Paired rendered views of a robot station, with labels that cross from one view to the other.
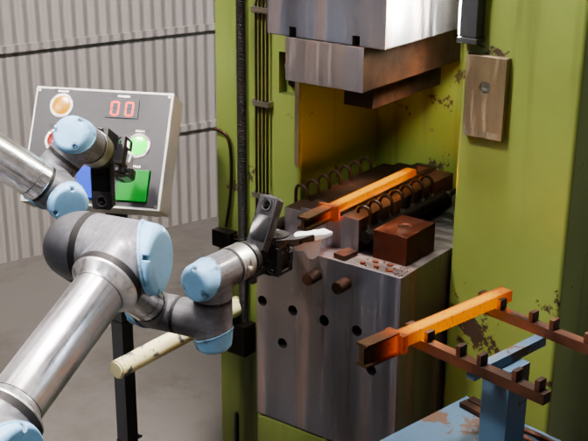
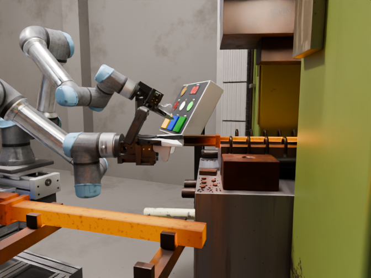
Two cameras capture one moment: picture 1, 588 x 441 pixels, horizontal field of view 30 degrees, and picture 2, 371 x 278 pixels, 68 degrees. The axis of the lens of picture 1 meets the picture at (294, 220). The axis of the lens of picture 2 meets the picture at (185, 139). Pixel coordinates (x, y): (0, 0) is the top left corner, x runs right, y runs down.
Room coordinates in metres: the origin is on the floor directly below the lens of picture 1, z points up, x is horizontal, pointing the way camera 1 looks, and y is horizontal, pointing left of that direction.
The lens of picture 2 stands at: (1.76, -0.69, 1.10)
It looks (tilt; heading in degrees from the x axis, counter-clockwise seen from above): 7 degrees down; 58
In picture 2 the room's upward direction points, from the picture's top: straight up
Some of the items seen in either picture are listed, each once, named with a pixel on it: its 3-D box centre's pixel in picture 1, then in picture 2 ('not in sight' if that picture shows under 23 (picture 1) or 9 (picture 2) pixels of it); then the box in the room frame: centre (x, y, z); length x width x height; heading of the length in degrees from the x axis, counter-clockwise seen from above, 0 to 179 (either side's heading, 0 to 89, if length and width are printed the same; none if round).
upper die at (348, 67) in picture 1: (376, 48); (298, 23); (2.44, -0.18, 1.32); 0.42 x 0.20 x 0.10; 144
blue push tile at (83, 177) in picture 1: (92, 183); (173, 123); (2.41, 0.47, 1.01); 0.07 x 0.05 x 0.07; 79
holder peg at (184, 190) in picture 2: (341, 285); (189, 192); (2.14, -0.10, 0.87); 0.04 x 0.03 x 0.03; 144
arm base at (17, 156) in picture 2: not in sight; (16, 152); (1.76, 0.84, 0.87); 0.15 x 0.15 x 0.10
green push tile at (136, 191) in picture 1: (133, 185); (180, 124); (2.39, 0.37, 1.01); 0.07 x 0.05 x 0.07; 79
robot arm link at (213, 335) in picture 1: (206, 320); (88, 176); (1.94, 0.17, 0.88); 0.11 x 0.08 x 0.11; 66
